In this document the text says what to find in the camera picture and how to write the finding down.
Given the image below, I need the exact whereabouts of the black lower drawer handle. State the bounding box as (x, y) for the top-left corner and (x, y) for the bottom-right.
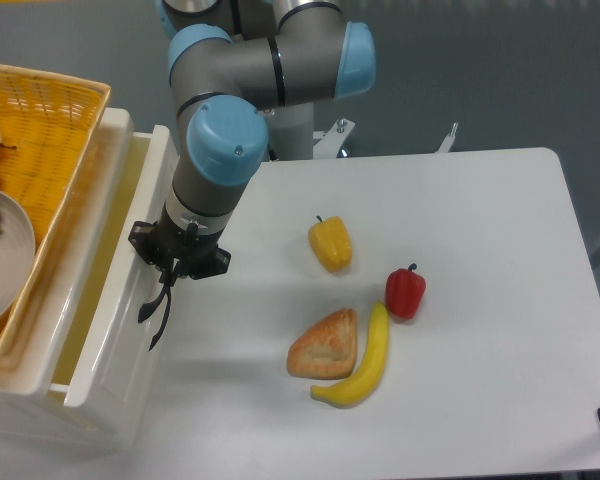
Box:
(149, 292), (172, 351)

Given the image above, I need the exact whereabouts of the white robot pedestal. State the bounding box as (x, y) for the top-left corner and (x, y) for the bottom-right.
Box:
(260, 103), (314, 161)

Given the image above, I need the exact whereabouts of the triangular bread pastry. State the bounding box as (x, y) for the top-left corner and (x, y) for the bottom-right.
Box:
(286, 308), (358, 380)

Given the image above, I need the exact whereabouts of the grey plate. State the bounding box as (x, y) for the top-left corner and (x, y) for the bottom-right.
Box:
(0, 191), (36, 317)

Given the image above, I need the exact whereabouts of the yellow bell pepper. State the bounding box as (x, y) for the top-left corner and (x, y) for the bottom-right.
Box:
(308, 216), (353, 273)

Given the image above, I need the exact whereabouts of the yellow woven basket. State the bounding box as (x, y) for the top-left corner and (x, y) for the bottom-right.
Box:
(0, 64), (111, 360)

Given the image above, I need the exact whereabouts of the yellow banana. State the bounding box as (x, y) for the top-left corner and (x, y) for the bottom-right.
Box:
(310, 302), (390, 408)

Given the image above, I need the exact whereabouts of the red bell pepper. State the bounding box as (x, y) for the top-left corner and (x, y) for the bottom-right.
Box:
(385, 263), (426, 321)

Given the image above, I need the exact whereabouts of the black top drawer handle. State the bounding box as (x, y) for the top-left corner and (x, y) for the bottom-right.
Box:
(137, 282), (172, 324)

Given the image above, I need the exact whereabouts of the white drawer cabinet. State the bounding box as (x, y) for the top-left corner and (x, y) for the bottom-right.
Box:
(0, 108), (151, 450)

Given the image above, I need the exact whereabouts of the black drawer handle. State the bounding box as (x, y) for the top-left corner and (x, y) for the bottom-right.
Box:
(137, 282), (172, 324)
(149, 292), (172, 351)

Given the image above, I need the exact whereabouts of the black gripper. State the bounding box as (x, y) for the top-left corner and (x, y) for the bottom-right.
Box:
(129, 206), (231, 283)

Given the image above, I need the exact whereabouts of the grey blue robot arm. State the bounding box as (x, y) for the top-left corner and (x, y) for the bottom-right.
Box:
(129, 1), (376, 287)

